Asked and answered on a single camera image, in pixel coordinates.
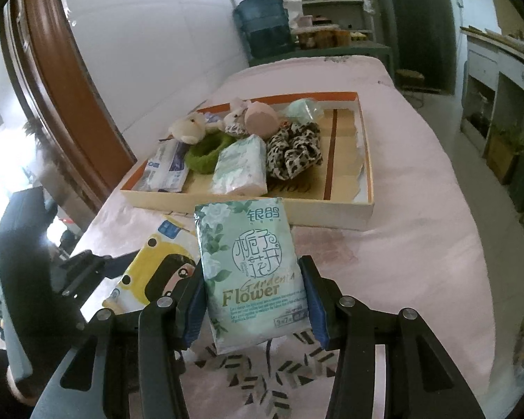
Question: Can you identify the green fuzzy scrunchie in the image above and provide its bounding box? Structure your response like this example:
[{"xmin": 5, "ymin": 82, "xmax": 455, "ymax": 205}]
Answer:
[{"xmin": 185, "ymin": 132, "xmax": 236, "ymax": 174}]

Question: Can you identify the blue water jug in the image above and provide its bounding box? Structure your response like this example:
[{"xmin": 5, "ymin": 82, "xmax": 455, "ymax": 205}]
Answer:
[{"xmin": 233, "ymin": 0, "xmax": 294, "ymax": 61}]

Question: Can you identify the purple white tissue pack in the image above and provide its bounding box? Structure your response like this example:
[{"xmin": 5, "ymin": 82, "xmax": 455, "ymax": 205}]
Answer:
[{"xmin": 133, "ymin": 139, "xmax": 189, "ymax": 193}]

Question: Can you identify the dark refrigerator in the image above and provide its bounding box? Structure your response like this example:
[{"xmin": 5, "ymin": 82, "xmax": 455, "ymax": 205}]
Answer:
[{"xmin": 391, "ymin": 0, "xmax": 456, "ymax": 94}]

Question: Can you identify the orange-rimmed cardboard tray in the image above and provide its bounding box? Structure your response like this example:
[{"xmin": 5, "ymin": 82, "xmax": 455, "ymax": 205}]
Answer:
[{"xmin": 121, "ymin": 92, "xmax": 375, "ymax": 230}]

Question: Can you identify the green flower tissue pack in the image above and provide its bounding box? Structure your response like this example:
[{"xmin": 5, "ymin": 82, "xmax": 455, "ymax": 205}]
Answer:
[{"xmin": 194, "ymin": 198, "xmax": 310, "ymax": 354}]

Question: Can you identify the leopard print scrunchie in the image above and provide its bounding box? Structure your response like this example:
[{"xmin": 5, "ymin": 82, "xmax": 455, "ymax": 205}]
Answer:
[{"xmin": 266, "ymin": 122, "xmax": 323, "ymax": 181}]

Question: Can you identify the brown wooden door frame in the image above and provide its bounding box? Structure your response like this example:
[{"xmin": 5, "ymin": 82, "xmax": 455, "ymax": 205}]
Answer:
[{"xmin": 0, "ymin": 0, "xmax": 136, "ymax": 211}]

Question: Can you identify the plush bunny purple dress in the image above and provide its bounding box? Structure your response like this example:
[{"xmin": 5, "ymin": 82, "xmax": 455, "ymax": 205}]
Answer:
[{"xmin": 160, "ymin": 112, "xmax": 224, "ymax": 146}]

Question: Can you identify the pink bed sheet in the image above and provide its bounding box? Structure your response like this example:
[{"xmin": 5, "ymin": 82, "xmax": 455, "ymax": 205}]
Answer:
[{"xmin": 68, "ymin": 54, "xmax": 497, "ymax": 419}]

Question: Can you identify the mint item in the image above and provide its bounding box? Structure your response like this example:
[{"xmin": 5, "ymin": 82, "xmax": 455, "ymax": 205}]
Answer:
[{"xmin": 284, "ymin": 98, "xmax": 325, "ymax": 124}]

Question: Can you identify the pink egg-shaped sponge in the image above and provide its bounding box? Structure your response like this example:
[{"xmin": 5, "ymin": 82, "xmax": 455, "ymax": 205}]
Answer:
[{"xmin": 244, "ymin": 101, "xmax": 280, "ymax": 139}]

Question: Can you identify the yellow cartoon tissue pack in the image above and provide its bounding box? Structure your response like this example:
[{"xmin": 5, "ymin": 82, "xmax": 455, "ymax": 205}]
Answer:
[{"xmin": 102, "ymin": 216, "xmax": 199, "ymax": 314}]

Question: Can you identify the white kitchen counter cabinet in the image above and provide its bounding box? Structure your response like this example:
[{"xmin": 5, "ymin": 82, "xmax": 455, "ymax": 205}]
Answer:
[{"xmin": 460, "ymin": 28, "xmax": 524, "ymax": 213}]

